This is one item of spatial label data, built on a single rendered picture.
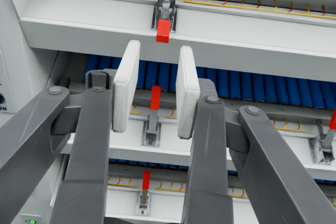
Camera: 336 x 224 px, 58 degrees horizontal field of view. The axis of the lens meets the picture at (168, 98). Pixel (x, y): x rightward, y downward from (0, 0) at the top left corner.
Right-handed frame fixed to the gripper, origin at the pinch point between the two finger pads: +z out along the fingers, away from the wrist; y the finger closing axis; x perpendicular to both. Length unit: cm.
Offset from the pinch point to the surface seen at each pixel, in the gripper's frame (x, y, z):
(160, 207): -37.7, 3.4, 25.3
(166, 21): 0.6, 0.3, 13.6
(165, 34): 0.1, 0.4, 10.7
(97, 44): -4.1, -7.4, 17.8
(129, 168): -32.5, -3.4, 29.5
